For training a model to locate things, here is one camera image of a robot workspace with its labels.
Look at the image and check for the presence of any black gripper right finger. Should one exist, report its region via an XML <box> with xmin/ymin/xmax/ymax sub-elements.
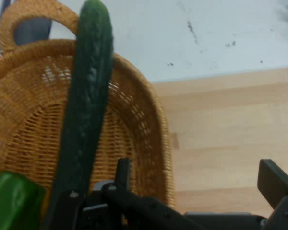
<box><xmin>257</xmin><ymin>159</ymin><xmax>288</xmax><ymax>230</ymax></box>

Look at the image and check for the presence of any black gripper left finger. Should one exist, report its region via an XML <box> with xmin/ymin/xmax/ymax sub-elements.
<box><xmin>44</xmin><ymin>158</ymin><xmax>202</xmax><ymax>230</ymax></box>

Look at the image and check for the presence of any long dark green cucumber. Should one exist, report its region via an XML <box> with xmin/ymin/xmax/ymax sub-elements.
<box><xmin>42</xmin><ymin>0</ymin><xmax>114</xmax><ymax>230</ymax></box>

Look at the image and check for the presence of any bamboo cutting board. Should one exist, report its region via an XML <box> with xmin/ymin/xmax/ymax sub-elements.
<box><xmin>150</xmin><ymin>67</ymin><xmax>288</xmax><ymax>218</ymax></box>

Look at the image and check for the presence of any green bell pepper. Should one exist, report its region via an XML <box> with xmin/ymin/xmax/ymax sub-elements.
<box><xmin>0</xmin><ymin>170</ymin><xmax>47</xmax><ymax>230</ymax></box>

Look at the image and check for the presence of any woven wicker basket with handles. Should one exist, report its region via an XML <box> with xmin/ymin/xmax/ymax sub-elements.
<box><xmin>0</xmin><ymin>0</ymin><xmax>176</xmax><ymax>230</ymax></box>

